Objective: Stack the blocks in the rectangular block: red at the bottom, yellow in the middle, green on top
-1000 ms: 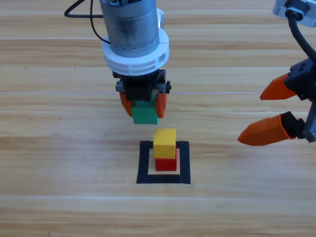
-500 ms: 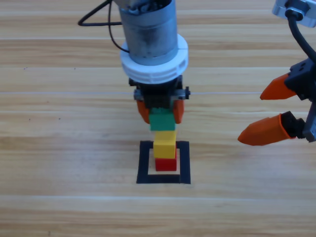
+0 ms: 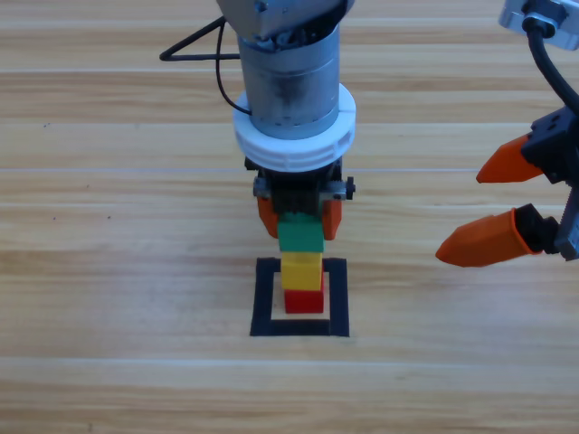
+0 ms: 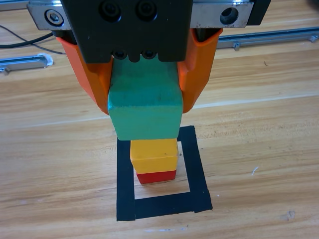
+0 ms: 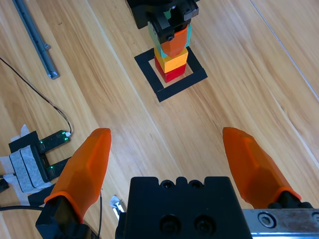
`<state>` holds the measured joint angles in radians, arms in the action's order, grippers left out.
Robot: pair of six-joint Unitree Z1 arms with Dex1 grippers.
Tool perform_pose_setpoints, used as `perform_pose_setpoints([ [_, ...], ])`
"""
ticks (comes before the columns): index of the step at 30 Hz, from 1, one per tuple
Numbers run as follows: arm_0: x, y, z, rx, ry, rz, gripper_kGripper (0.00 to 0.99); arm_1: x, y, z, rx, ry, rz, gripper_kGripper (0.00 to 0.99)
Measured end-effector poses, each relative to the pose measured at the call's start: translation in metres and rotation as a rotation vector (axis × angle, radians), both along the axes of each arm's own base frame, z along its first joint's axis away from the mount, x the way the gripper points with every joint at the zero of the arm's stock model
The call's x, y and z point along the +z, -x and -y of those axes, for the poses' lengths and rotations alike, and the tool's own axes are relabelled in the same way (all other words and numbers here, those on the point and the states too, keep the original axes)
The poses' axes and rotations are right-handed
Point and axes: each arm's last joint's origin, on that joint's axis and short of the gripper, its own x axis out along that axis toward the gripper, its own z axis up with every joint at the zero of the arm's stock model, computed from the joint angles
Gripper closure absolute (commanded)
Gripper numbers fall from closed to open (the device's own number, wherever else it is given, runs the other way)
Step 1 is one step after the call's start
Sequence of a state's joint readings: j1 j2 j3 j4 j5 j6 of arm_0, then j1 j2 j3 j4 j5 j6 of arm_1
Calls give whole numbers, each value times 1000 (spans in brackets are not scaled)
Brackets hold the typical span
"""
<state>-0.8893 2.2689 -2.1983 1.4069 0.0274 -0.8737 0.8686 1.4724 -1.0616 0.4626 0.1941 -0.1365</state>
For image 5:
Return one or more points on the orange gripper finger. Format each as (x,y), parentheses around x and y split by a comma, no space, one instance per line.
(84,171)
(175,44)
(256,169)

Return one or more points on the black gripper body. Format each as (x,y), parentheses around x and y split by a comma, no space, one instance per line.
(149,10)

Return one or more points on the yellow wooden cube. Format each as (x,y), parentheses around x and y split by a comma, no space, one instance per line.
(174,63)

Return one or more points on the green wooden cube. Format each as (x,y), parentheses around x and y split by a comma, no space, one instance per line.
(154,36)

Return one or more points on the red wooden cube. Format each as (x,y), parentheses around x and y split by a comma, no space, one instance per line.
(175,74)

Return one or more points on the black device with green lights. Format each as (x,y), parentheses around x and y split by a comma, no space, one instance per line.
(53,140)

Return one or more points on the small white silver scrap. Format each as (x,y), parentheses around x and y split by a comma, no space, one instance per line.
(115,205)

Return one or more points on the black tape square outline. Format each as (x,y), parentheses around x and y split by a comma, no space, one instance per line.
(174,90)

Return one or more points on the black tape patch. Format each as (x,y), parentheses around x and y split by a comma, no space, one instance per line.
(23,141)
(37,196)

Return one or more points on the grey taped box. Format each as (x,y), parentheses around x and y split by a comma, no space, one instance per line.
(26,170)

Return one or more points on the white paper tape scrap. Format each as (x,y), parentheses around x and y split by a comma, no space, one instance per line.
(25,130)

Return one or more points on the small black connector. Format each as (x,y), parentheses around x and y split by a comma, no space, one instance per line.
(3,184)

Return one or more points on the grey metal rail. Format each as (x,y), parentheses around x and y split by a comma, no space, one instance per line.
(35,39)

